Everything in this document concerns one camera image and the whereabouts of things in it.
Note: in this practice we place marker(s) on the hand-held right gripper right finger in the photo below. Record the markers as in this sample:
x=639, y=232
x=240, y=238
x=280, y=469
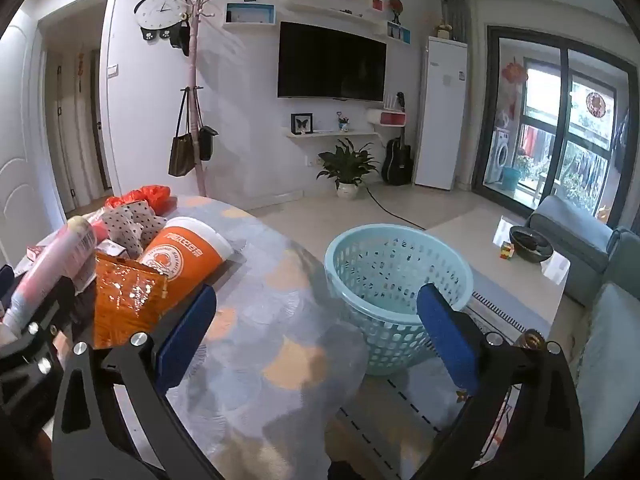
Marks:
x=445, y=340

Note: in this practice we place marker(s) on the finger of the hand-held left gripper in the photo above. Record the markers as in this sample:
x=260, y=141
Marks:
x=5, y=277
x=50, y=320

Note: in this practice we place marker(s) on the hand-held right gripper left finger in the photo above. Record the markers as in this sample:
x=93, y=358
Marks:
x=186, y=330

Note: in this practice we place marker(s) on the pink white tube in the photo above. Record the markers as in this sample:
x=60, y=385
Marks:
x=55, y=260

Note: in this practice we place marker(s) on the light blue laundry basket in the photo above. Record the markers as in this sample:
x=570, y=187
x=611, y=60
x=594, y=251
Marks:
x=350, y=270

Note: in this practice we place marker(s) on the red plastic bag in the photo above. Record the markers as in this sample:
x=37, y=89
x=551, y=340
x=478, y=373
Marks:
x=150, y=195

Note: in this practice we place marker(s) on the small red white box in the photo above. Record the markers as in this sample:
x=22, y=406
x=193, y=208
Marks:
x=39, y=252

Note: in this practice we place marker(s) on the orange foil snack packet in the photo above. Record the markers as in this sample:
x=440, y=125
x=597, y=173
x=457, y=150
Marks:
x=125, y=300

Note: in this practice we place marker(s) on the orange paper cup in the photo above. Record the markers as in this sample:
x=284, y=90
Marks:
x=175, y=260

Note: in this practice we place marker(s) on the grey floor rug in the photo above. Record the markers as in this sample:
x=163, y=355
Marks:
x=425, y=410

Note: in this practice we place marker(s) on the puzzle cube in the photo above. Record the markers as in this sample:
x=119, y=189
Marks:
x=506, y=251

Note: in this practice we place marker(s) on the white coffee table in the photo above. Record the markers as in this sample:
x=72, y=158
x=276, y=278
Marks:
x=470, y=232

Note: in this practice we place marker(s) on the white dotted cloth pouch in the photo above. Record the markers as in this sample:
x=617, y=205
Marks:
x=130, y=220

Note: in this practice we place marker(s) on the black ashtray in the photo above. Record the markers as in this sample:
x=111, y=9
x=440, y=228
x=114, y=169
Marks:
x=530, y=245

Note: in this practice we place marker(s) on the white panel door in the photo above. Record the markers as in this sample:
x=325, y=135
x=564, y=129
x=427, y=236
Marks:
x=25, y=135

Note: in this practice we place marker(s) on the blue grey sofa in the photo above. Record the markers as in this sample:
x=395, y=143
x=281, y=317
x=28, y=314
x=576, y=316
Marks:
x=565, y=220

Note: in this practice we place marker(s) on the blue bucket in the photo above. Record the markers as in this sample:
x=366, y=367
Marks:
x=511, y=178

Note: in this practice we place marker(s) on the brown handbag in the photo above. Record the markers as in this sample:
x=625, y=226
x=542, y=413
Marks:
x=181, y=155

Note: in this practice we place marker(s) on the hallway door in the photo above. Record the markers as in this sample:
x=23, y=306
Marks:
x=101, y=125

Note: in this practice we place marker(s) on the black guitar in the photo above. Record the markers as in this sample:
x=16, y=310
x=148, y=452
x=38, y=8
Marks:
x=397, y=160

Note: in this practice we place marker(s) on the small black bag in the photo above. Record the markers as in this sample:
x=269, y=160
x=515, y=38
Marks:
x=206, y=142

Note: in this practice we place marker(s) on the washing machine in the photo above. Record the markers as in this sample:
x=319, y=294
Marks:
x=499, y=155

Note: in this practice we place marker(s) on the potted green plant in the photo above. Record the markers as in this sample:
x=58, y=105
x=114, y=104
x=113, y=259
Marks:
x=347, y=165

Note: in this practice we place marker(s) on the white tall refrigerator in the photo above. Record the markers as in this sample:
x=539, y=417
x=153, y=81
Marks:
x=440, y=120

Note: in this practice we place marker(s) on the sliding glass door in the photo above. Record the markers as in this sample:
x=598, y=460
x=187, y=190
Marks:
x=492, y=110

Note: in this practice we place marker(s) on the framed butterfly picture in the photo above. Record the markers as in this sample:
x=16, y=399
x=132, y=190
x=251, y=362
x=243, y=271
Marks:
x=302, y=124

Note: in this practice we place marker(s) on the small shelf ornament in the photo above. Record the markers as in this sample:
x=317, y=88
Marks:
x=343, y=122

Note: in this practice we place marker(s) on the white router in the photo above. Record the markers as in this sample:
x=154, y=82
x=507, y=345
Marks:
x=390, y=104

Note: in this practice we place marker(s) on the pink coat rack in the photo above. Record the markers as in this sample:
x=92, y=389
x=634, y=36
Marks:
x=193, y=70

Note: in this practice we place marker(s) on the round red window decoration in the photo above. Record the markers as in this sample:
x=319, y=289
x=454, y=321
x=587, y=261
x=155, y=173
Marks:
x=595, y=104

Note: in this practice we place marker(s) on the black hat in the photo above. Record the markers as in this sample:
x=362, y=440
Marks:
x=181, y=37

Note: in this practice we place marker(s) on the grey curtain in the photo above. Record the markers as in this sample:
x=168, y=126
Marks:
x=457, y=15

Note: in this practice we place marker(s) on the red round ornament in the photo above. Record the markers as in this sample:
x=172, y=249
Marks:
x=396, y=4

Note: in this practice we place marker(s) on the wall socket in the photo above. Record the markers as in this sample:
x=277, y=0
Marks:
x=313, y=161

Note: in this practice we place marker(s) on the white red wall box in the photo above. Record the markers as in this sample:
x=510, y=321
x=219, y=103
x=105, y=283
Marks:
x=387, y=119

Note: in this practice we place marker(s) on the wall light switch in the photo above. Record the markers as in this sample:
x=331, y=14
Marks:
x=112, y=71

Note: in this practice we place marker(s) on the white low wall shelf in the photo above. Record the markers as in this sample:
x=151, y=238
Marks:
x=330, y=133

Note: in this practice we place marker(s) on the wall television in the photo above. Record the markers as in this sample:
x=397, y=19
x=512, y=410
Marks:
x=330, y=62

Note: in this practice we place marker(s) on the small blue wall cubby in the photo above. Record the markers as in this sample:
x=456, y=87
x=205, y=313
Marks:
x=398, y=32

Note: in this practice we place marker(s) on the panda wall clock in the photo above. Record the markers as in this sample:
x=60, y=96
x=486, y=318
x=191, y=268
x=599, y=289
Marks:
x=162, y=7

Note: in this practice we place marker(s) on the blue white wall cubby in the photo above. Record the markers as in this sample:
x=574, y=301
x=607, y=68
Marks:
x=250, y=14

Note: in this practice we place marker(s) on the long white wall shelf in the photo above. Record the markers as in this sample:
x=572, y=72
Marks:
x=320, y=9

